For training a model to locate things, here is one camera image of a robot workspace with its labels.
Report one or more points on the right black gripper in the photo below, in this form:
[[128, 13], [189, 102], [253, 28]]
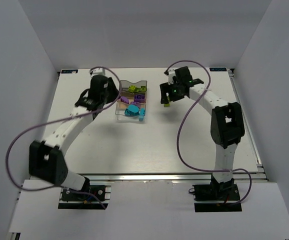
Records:
[[164, 89]]

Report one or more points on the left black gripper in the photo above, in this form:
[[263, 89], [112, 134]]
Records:
[[112, 88]]

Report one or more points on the purple square lego brick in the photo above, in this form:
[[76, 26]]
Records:
[[140, 98]]

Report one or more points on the long green lego brick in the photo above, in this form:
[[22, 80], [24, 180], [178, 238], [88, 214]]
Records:
[[133, 89]]

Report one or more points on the cyan lego brick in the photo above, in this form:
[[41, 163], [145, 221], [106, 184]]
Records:
[[142, 113]]

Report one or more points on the purple round lego piece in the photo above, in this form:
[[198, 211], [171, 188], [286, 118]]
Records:
[[135, 103]]

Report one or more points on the small cyan square lego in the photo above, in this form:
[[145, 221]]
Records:
[[127, 113]]

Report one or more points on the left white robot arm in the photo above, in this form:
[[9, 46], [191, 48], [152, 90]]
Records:
[[47, 157]]

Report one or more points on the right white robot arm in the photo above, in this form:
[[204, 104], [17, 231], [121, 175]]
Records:
[[227, 124]]

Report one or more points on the grey transparent container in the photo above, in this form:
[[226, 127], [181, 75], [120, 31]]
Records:
[[125, 84]]

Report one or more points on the left corner label sticker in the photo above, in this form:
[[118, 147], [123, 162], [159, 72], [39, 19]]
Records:
[[69, 71]]

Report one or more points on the corner label sticker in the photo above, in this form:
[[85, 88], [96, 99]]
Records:
[[69, 71], [218, 69]]

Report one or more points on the clear transparent container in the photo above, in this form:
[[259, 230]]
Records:
[[121, 117]]

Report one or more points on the right corner label sticker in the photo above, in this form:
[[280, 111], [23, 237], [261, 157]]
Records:
[[218, 69]]

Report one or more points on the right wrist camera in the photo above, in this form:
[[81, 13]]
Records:
[[170, 73]]

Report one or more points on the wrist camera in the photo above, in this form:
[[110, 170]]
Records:
[[99, 71], [170, 73]]

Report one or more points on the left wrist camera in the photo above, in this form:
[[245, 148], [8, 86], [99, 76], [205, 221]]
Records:
[[99, 71]]

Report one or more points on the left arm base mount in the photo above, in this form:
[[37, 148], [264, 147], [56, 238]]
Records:
[[95, 197]]

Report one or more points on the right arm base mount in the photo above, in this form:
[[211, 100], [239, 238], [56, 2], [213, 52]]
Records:
[[216, 197]]

